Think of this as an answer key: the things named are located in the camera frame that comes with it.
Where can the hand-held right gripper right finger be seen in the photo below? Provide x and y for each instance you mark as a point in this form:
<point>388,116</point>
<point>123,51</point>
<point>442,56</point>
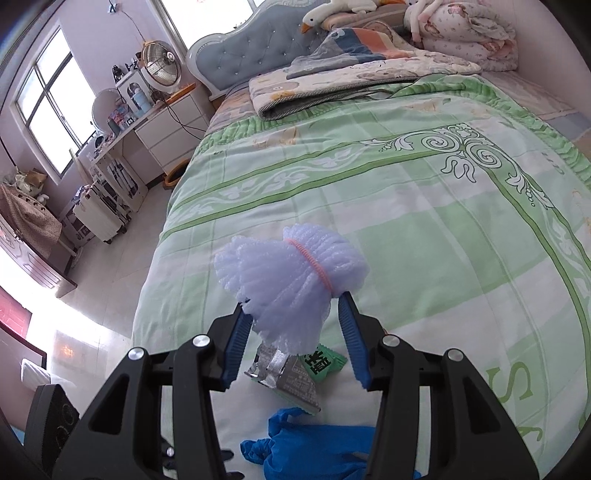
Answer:
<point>353,342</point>

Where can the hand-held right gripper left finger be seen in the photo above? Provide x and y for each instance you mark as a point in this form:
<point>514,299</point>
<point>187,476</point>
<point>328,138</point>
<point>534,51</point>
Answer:
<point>235,342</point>

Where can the green snack wrapper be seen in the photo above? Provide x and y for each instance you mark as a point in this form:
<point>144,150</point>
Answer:
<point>324,362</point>

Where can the silver foil packet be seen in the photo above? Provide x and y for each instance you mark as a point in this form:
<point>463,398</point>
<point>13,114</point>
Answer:
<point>295,383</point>

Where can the blue rubber glove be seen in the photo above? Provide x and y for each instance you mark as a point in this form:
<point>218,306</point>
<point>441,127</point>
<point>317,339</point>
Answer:
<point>314,447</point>

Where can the green floral bed cover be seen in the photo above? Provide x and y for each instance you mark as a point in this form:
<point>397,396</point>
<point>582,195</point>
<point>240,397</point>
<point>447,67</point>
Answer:
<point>415,207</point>

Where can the white suitcase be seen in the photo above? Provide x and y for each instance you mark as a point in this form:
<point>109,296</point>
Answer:
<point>99,217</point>

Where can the black perforated box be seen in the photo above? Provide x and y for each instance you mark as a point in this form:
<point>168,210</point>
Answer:
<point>53,417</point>

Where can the pink wooden cabinet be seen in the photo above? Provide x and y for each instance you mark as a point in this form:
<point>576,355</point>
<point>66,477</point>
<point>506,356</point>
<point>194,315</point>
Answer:
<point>32,270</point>

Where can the white drawer nightstand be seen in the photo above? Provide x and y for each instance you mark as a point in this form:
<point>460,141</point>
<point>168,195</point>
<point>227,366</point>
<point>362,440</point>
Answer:
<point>171,134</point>

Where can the brown spotted cloth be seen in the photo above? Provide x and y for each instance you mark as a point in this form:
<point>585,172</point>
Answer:
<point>27,221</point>

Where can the blue tumbler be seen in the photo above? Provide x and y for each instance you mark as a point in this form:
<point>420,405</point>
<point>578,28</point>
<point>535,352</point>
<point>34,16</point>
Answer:
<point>141,101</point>

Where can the brown cardboard box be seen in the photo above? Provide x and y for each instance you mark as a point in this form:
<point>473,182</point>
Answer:
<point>32,179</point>

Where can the folded cream cartoon quilt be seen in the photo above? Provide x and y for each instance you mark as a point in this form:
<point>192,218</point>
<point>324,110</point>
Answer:
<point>346,76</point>

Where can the round white mirror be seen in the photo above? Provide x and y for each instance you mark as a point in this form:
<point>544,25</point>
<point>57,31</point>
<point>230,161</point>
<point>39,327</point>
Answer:
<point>106,108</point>

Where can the white storage case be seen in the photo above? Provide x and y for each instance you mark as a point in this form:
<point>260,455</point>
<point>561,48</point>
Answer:
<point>123,85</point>

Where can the blue tufted bed headboard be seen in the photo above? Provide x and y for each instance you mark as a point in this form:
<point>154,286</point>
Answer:
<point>240,60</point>

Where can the round electric fan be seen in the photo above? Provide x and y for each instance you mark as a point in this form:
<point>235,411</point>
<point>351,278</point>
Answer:
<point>159,62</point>

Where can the folded grey orange blanket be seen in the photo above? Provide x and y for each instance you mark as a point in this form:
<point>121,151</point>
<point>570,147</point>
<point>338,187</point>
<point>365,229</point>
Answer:
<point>360,46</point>

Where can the pastel patchwork bed sheet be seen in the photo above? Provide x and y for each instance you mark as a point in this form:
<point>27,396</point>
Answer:
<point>531,97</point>

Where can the striped pillow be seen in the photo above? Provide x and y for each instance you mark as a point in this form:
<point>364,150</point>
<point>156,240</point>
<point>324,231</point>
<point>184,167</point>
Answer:
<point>360,19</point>

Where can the bedroom window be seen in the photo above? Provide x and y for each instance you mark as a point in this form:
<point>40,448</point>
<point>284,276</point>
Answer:
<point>194,18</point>

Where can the rolled pink printed quilt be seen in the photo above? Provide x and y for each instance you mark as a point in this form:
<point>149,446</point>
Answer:
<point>466,32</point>

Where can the white goose plush toy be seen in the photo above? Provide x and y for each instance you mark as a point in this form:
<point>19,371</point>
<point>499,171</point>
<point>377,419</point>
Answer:
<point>323,11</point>

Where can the white rabbit plush toy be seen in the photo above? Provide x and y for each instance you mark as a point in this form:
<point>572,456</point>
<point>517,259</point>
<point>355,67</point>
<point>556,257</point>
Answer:
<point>415,10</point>

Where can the side wall window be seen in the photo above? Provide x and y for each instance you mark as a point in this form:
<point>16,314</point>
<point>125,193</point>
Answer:
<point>51,106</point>

